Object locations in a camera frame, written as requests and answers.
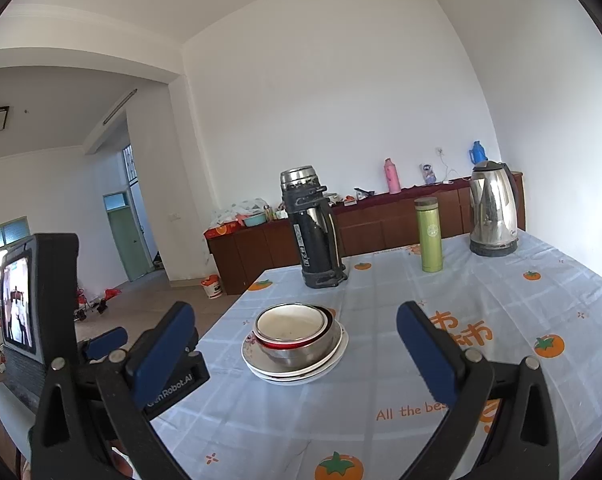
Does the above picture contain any pink flower white plate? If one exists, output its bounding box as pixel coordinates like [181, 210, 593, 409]
[241, 324, 349, 377]

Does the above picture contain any red flower white plate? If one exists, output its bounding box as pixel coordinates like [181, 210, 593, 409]
[250, 337, 350, 386]

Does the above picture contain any red plastic bowl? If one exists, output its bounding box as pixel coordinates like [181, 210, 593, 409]
[252, 304, 337, 352]

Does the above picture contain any stainless steel bowl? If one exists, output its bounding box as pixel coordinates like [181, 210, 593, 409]
[249, 304, 340, 365]

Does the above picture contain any cream enamel bowl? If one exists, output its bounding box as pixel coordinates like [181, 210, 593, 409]
[252, 302, 331, 347]

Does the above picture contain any red child tricycle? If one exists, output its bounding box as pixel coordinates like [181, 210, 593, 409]
[74, 288, 122, 322]

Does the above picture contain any persimmon print tablecloth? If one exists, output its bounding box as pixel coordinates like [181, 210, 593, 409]
[153, 234, 602, 479]

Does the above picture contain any white plastic bucket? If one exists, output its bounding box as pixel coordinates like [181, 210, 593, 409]
[200, 274, 223, 299]

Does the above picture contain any green door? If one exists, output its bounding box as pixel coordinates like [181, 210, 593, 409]
[103, 192, 152, 282]

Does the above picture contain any brown wooden sideboard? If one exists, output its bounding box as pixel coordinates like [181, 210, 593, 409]
[203, 171, 528, 296]

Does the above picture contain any green thermos bottle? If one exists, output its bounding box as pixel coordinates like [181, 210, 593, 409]
[415, 196, 443, 273]

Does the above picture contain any stainless electric kettle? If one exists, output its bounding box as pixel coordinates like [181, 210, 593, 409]
[469, 160, 519, 257]

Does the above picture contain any large black thermos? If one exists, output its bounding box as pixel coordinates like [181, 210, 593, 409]
[280, 166, 347, 289]

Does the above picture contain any pink thermos flask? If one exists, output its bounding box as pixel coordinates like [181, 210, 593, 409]
[383, 158, 402, 194]

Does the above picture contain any small decorated jar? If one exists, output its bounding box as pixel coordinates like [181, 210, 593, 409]
[419, 164, 438, 185]

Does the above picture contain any blue thermos flask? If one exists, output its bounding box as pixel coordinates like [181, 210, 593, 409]
[468, 141, 488, 165]

